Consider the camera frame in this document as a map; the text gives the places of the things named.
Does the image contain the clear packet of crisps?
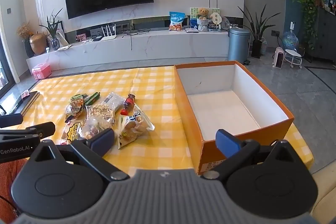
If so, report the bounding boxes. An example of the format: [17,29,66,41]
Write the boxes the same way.
[87,105,116,126]

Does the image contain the white storage box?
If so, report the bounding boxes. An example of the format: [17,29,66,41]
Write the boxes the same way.
[175,61,294,175]

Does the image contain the teddy bear bouquet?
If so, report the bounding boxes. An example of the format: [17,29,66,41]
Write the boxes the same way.
[196,7,211,32]

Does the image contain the pink storage box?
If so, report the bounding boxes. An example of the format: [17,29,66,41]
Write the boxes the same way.
[31,63,52,80]

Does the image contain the green snack packet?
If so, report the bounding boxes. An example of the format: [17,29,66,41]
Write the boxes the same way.
[84,92,101,106]

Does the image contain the dried flowers in black vase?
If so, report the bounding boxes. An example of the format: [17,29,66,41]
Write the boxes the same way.
[16,21,36,58]

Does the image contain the dark cabinet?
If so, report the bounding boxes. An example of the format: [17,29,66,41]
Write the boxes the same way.
[302,7,336,63]

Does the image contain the small cola bottle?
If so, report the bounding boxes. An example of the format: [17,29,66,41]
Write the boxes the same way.
[120,93,136,116]

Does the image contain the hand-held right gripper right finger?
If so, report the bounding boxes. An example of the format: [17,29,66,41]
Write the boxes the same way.
[201,129,298,179]

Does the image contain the clear bag of nuts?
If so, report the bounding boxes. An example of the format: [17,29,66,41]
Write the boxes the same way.
[83,118,108,139]

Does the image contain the bronze vase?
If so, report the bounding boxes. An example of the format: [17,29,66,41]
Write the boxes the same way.
[29,33,48,55]

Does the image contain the plant in blue vase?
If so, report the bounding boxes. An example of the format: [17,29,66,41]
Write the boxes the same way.
[39,7,65,51]

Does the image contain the white marble console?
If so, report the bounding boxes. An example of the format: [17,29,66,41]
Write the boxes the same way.
[26,29,230,73]

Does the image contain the black cable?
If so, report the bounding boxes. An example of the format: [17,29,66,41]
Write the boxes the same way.
[122,27,147,51]

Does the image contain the leafy plant on cabinet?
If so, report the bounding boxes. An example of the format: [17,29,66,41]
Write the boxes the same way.
[291,0,324,50]

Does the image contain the bag of bread buns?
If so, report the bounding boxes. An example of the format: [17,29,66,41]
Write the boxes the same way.
[117,111,155,149]

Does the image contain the white router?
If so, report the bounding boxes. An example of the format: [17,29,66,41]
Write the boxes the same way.
[100,25,118,41]

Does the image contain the pink stool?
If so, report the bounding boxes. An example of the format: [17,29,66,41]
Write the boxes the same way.
[272,47,285,68]

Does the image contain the white round stool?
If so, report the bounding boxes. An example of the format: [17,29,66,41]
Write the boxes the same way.
[283,49,303,69]

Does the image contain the plant in black pot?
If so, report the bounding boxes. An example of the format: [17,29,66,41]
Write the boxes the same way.
[238,5,281,59]

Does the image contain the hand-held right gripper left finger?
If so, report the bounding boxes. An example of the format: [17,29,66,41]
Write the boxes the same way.
[28,128,130,181]

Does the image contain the yellow waffle packet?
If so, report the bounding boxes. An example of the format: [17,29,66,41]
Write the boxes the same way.
[61,120,86,145]

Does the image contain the blue-grey trash can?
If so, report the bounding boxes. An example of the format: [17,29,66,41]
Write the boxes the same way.
[227,27,251,65]

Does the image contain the blue water bottle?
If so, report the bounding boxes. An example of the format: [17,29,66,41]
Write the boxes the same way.
[282,21,300,52]

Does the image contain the white grey snack packet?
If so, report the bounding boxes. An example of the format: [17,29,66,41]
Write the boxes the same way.
[101,91,125,109]

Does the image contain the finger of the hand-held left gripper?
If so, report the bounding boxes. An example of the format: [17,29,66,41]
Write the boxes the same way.
[0,113,24,128]
[0,122,56,140]

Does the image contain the striped snack packet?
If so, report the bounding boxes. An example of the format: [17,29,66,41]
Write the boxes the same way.
[66,94,88,121]

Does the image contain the yellow checked tablecloth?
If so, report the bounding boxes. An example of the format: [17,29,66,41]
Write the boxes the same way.
[20,65,314,182]

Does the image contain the snack items on counter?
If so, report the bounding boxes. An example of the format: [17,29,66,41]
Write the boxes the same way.
[189,7,220,20]

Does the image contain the blue snack bag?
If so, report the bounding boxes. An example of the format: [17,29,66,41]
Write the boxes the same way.
[169,11,187,32]

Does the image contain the black notebook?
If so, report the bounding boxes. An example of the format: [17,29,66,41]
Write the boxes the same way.
[20,91,40,115]

